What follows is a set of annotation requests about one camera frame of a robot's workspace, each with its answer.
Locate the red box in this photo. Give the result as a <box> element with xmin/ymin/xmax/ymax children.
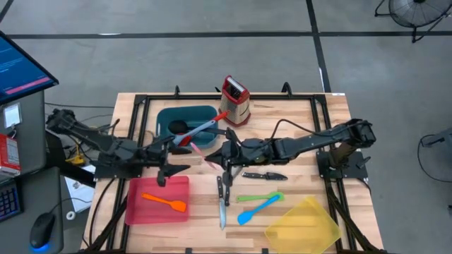
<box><xmin>0</xmin><ymin>133</ymin><xmax>22</xmax><ymax>177</ymax></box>

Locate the grey desk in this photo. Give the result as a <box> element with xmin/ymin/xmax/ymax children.
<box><xmin>0</xmin><ymin>166</ymin><xmax>65</xmax><ymax>254</ymax></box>

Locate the red translucent plastic tray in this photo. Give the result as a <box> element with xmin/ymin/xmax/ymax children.
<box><xmin>124</xmin><ymin>175</ymin><xmax>191</xmax><ymax>226</ymax></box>

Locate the black keyboard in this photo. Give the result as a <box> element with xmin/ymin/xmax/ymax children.
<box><xmin>0</xmin><ymin>179</ymin><xmax>23</xmax><ymax>224</ymax></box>

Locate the yellow translucent plastic tray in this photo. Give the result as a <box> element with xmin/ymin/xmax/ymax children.
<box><xmin>264</xmin><ymin>195</ymin><xmax>343</xmax><ymax>254</ymax></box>

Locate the yellow clamp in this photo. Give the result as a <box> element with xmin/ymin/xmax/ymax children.
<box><xmin>65</xmin><ymin>139</ymin><xmax>86</xmax><ymax>167</ymax></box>

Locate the grey cabinet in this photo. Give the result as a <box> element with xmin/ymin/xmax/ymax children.
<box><xmin>0</xmin><ymin>90</ymin><xmax>47</xmax><ymax>177</ymax></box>

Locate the white paper label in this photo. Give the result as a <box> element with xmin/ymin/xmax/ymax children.
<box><xmin>3</xmin><ymin>102</ymin><xmax>23</xmax><ymax>129</ymax></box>

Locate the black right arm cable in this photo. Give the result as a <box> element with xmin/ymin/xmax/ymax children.
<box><xmin>270</xmin><ymin>118</ymin><xmax>340</xmax><ymax>143</ymax></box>

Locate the black metal table frame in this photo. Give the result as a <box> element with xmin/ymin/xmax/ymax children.
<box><xmin>81</xmin><ymin>83</ymin><xmax>389</xmax><ymax>254</ymax></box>

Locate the steel box grater red handle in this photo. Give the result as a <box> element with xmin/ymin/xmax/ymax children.
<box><xmin>218</xmin><ymin>74</ymin><xmax>251</xmax><ymax>127</ymax></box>

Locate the black ladle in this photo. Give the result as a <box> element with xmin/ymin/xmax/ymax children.
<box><xmin>167</xmin><ymin>119</ymin><xmax>231</xmax><ymax>138</ymax></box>

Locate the monitor with blue screen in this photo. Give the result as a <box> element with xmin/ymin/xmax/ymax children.
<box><xmin>0</xmin><ymin>30</ymin><xmax>59</xmax><ymax>105</ymax></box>

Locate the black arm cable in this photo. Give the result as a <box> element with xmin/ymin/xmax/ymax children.
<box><xmin>88</xmin><ymin>118</ymin><xmax>121</xmax><ymax>133</ymax></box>
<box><xmin>270</xmin><ymin>118</ymin><xmax>340</xmax><ymax>143</ymax></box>

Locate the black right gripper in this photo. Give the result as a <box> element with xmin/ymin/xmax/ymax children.
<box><xmin>205</xmin><ymin>127</ymin><xmax>275</xmax><ymax>187</ymax></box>

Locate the black floor fan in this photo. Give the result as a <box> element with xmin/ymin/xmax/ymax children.
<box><xmin>374</xmin><ymin>0</ymin><xmax>452</xmax><ymax>44</ymax></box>

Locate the orange silicone spatula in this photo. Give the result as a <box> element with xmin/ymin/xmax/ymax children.
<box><xmin>141</xmin><ymin>192</ymin><xmax>188</xmax><ymax>214</ymax></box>

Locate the black computer mouse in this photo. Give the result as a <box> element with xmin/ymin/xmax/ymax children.
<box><xmin>29</xmin><ymin>212</ymin><xmax>57</xmax><ymax>250</ymax></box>

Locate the teal plastic bin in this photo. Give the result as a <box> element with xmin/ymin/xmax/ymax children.
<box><xmin>155</xmin><ymin>104</ymin><xmax>219</xmax><ymax>150</ymax></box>

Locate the blue-grey silicone spoon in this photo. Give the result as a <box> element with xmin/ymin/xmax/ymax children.
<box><xmin>172</xmin><ymin>119</ymin><xmax>217</xmax><ymax>146</ymax></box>

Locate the green silicone spatula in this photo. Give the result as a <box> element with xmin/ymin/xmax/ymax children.
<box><xmin>235</xmin><ymin>191</ymin><xmax>285</xmax><ymax>203</ymax></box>

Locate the blue silicone spatula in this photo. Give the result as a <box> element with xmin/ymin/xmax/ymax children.
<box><xmin>237</xmin><ymin>194</ymin><xmax>281</xmax><ymax>226</ymax></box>

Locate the black-bladed paring knife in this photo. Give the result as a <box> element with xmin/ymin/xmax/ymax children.
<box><xmin>242</xmin><ymin>171</ymin><xmax>289</xmax><ymax>181</ymax></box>

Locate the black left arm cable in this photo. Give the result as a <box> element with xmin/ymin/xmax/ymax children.
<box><xmin>88</xmin><ymin>118</ymin><xmax>121</xmax><ymax>133</ymax></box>

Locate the grey chair base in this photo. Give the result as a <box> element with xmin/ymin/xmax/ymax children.
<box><xmin>421</xmin><ymin>126</ymin><xmax>452</xmax><ymax>150</ymax></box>

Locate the white paper sheet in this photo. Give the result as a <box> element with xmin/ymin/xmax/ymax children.
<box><xmin>65</xmin><ymin>165</ymin><xmax>95</xmax><ymax>214</ymax></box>

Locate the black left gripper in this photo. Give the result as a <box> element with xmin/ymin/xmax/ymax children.
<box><xmin>136</xmin><ymin>139</ymin><xmax>194</xmax><ymax>188</ymax></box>

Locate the long serrated knife black handle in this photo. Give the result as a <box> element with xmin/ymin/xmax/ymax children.
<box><xmin>216</xmin><ymin>175</ymin><xmax>227</xmax><ymax>231</ymax></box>

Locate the pink silicone spatula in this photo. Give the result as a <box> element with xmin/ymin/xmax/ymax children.
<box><xmin>189</xmin><ymin>141</ymin><xmax>219</xmax><ymax>171</ymax></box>

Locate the black floor cable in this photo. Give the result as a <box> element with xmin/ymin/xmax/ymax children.
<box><xmin>417</xmin><ymin>133</ymin><xmax>452</xmax><ymax>184</ymax></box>

